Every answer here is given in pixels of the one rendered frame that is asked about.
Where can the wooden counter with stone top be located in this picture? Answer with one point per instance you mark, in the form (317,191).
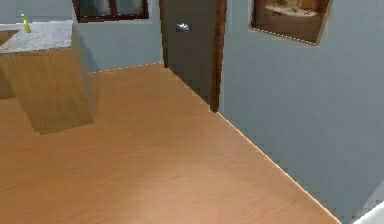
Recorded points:
(50,90)

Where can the brown framed picture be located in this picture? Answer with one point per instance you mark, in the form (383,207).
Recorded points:
(290,18)

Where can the dark framed window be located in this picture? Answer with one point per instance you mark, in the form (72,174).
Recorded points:
(111,9)

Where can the grey door with brown frame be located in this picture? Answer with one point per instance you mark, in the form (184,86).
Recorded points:
(193,50)

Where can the yellow green bottle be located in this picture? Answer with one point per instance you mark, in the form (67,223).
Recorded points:
(26,24)

